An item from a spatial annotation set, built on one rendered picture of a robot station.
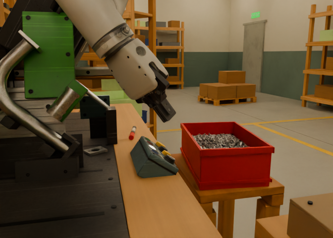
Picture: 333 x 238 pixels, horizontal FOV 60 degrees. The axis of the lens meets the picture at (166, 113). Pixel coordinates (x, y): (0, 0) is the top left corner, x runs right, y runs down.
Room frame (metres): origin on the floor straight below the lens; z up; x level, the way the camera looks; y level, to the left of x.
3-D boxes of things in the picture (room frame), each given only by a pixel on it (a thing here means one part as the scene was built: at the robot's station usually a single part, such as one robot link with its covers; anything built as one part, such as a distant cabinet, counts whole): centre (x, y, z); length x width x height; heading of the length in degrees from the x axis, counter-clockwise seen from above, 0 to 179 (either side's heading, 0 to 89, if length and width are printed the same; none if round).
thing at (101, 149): (0.78, 0.20, 0.90); 0.06 x 0.04 x 0.01; 132
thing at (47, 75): (0.74, 0.29, 1.17); 0.13 x 0.12 x 0.20; 13
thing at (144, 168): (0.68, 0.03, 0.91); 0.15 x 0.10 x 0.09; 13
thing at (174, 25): (9.53, 1.00, 1.12); 3.16 x 0.54 x 2.24; 107
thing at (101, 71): (0.90, 0.29, 1.11); 0.39 x 0.16 x 0.03; 103
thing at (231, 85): (7.13, -1.50, 0.37); 1.20 x 0.80 x 0.74; 115
